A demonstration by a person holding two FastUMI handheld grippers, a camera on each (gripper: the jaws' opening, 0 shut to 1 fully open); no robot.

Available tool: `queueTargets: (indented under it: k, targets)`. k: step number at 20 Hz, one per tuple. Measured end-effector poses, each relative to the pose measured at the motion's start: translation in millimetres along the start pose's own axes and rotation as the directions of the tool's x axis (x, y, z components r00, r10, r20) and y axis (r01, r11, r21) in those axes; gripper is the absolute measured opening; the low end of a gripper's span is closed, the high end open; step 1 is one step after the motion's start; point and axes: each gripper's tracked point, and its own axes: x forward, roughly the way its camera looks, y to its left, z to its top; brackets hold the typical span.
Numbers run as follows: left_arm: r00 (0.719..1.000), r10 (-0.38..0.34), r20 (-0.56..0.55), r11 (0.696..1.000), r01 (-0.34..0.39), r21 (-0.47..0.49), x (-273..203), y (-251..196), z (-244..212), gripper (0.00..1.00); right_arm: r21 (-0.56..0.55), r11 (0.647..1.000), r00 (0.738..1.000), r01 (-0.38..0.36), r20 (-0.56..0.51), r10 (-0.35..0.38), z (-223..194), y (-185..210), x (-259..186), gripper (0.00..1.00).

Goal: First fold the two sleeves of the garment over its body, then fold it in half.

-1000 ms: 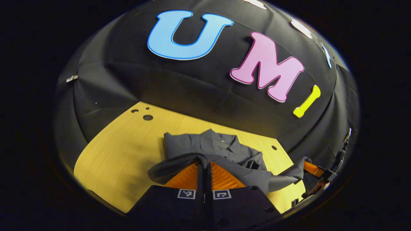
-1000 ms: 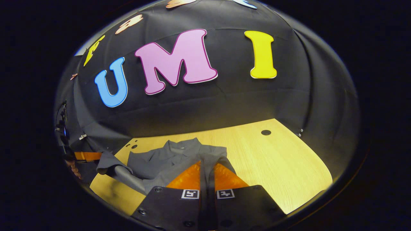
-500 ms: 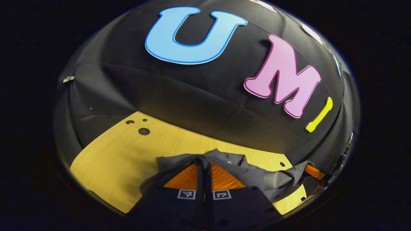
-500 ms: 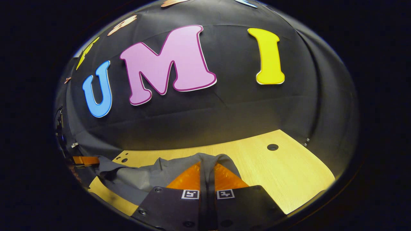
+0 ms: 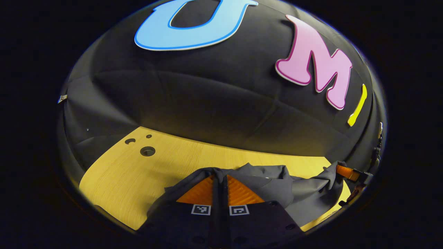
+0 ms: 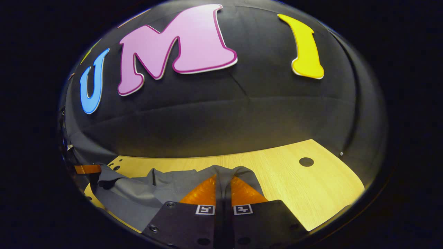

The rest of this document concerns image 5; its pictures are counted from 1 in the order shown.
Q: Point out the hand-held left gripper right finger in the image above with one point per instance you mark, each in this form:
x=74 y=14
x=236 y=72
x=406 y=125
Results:
x=238 y=224

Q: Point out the white clip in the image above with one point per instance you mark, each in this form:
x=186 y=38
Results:
x=62 y=99

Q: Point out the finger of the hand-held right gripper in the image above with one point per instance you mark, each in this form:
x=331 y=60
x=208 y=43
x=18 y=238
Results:
x=346 y=172

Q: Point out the black backdrop cloth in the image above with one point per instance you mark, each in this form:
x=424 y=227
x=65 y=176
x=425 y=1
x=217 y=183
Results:
x=190 y=103

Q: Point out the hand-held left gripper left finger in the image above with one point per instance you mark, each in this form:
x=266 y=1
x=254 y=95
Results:
x=207 y=224

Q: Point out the grey collared shirt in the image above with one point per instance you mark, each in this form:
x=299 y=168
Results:
x=277 y=186

